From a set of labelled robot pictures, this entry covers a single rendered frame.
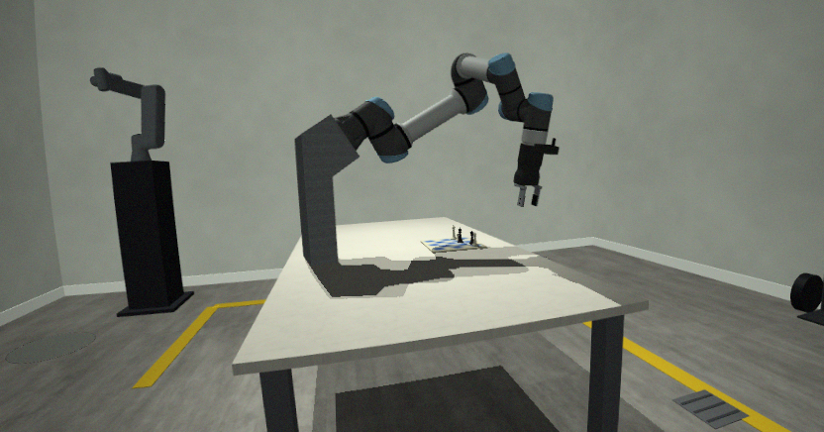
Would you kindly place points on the blue and cream chessboard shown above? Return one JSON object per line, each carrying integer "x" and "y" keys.
{"x": 448, "y": 245}

